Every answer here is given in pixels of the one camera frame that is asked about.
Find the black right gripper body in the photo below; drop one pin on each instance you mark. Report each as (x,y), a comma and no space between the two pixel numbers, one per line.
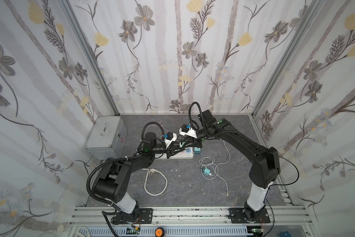
(192,139)

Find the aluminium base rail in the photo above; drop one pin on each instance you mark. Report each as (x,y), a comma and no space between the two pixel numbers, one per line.
(215,215)

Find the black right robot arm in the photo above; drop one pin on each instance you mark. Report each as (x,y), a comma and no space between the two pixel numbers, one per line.
(265,161)

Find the grey metal first-aid box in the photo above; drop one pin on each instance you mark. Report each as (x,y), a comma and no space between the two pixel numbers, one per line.
(107,138)

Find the white slotted cable duct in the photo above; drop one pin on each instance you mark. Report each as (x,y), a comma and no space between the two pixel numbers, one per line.
(171,231)

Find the orange emergency button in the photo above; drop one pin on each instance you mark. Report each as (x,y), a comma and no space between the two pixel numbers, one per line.
(160,232)

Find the teal charger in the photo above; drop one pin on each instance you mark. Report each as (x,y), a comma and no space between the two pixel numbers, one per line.
(197,151)
(206,171)

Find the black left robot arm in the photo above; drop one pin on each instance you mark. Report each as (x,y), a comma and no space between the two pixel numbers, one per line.
(108,182)

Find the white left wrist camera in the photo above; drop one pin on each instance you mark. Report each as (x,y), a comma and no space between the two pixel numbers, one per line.
(169,138)

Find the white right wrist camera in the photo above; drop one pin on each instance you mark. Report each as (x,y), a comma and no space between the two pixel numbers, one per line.
(187,130)

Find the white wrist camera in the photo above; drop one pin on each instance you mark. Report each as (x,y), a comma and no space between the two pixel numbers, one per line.
(169,138)
(187,130)

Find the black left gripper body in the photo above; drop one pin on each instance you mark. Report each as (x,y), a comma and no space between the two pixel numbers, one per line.
(171,149)

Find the teal charger on white cable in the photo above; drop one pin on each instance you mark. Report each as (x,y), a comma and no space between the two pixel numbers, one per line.
(206,171)

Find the white colourful power strip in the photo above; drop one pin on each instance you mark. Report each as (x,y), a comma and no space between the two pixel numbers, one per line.
(186,154)

